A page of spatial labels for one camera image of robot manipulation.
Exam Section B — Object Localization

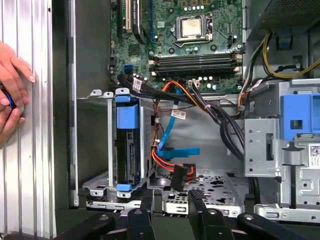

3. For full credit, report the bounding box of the black cable bundle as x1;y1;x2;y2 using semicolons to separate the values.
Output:
118;72;246;161

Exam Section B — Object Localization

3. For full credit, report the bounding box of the round black tool blue ring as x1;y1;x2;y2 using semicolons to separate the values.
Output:
0;84;18;110

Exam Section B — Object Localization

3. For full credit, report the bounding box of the hard disk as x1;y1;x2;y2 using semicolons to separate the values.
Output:
114;87;143;200

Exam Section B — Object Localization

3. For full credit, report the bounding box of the green motherboard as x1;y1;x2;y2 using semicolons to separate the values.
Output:
109;0;245;95

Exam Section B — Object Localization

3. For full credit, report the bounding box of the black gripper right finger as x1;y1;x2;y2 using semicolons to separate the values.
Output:
187;189;311;240

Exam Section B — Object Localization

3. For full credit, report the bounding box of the blue data wire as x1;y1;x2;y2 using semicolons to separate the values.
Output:
156;86;201;162

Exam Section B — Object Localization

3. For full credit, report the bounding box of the CPU socket with metal cover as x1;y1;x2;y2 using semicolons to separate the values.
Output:
171;13;216;50

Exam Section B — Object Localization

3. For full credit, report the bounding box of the yellow and black wire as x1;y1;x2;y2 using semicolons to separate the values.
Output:
261;32;312;80

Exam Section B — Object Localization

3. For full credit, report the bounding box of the orange curved wire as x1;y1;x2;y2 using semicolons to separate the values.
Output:
161;79;193;97

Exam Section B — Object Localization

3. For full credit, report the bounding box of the grey power supply unit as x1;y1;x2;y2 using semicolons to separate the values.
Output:
246;0;320;35

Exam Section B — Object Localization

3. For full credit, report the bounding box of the grey optical drive cage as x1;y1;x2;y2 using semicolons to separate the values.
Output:
243;78;320;223

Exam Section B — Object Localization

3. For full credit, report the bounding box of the black RAM stick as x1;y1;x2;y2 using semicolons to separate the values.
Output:
149;64;243;77

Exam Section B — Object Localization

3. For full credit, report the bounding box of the grey metal disk bay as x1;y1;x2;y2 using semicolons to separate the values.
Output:
81;88;157;201

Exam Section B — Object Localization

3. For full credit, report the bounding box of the black open PC case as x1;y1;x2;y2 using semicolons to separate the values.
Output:
51;0;320;240

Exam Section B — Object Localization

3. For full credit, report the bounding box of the silver CPU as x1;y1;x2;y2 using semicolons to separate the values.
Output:
181;17;202;38

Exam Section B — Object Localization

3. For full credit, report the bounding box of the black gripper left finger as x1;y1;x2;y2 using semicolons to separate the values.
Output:
53;188;163;240

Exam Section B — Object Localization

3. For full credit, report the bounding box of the person's bare hand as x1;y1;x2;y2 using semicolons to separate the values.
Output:
0;41;36;149

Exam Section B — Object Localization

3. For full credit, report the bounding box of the orange power wire black plug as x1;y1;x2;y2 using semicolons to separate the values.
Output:
149;146;197;193

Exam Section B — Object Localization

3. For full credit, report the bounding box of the blue plastic drive latch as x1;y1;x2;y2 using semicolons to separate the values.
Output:
279;93;320;141

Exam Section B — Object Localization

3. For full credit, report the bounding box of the black graphics card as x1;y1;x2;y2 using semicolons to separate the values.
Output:
131;0;152;46

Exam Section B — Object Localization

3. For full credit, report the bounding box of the white expansion slot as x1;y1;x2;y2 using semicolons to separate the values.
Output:
125;0;133;33

